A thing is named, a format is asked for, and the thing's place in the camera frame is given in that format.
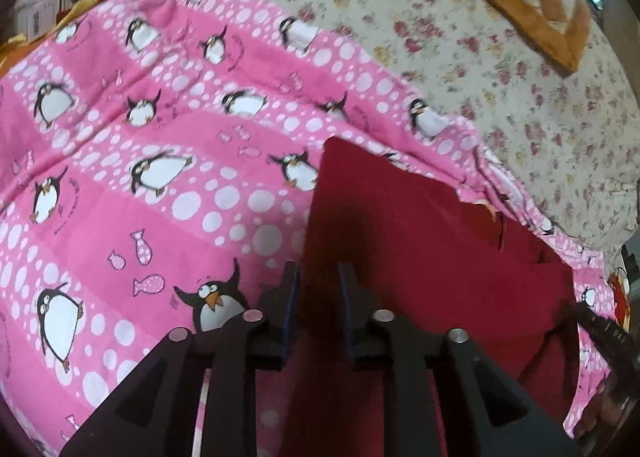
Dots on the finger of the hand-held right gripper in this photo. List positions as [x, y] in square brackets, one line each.
[607, 332]

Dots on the floral print bedsheet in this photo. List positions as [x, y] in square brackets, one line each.
[400, 12]

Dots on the pink penguin print blanket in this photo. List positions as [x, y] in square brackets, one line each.
[150, 212]

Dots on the red yellow printed cloth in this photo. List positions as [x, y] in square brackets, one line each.
[625, 297]

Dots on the red cloth garment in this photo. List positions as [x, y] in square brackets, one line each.
[400, 237]

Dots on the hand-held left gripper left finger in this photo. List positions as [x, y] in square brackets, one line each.
[289, 307]

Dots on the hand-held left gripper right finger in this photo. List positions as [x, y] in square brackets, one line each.
[347, 307]

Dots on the orange checkered cushion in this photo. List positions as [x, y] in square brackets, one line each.
[550, 37]

